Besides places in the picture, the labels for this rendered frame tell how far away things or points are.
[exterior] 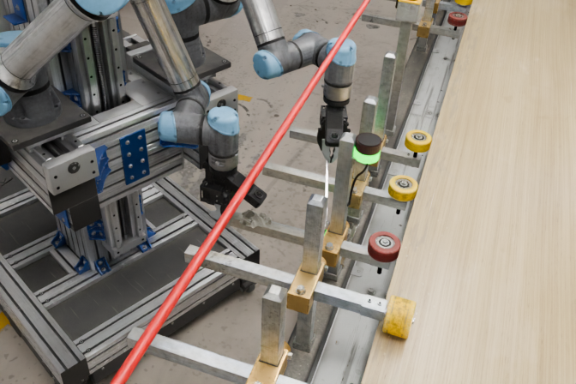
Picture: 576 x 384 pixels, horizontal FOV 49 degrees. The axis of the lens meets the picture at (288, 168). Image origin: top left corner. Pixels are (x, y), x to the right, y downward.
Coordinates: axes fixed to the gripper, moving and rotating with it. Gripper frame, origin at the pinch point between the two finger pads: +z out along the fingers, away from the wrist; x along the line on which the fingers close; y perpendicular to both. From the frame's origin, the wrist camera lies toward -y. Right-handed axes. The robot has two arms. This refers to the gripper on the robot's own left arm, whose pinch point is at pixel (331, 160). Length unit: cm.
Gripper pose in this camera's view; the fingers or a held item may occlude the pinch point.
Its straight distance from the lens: 177.3
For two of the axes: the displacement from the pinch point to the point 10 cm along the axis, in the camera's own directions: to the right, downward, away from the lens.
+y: -0.1, -6.1, 8.0
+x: -10.0, -0.3, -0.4
